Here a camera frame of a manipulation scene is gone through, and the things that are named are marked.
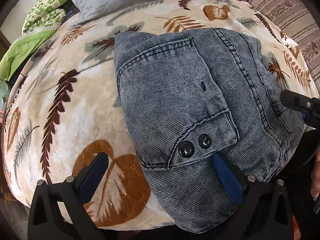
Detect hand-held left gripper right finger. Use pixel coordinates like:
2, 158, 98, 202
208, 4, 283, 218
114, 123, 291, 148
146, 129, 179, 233
212, 152, 293, 240

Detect striped beige pillow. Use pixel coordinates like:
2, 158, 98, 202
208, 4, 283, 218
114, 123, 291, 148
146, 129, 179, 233
246, 0, 320, 90

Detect white crumpled tissue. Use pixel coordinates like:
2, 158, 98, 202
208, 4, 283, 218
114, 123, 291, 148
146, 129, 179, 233
281, 36, 300, 48

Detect leaf-printed beige blanket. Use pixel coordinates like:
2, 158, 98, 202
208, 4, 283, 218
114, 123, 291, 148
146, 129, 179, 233
1, 0, 313, 232

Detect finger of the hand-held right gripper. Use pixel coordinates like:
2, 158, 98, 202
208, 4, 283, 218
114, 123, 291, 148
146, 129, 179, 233
280, 89, 320, 128

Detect person's right hand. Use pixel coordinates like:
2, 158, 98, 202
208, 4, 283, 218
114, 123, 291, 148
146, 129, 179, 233
309, 152, 320, 202

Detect green patterned quilt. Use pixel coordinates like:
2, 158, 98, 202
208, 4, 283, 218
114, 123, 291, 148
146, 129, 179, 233
0, 0, 70, 80

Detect blue-grey denim pants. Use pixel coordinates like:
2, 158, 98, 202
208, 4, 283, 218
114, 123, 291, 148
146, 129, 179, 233
114, 27, 305, 233

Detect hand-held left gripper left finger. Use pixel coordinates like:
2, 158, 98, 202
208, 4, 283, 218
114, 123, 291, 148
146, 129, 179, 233
27, 152, 110, 240

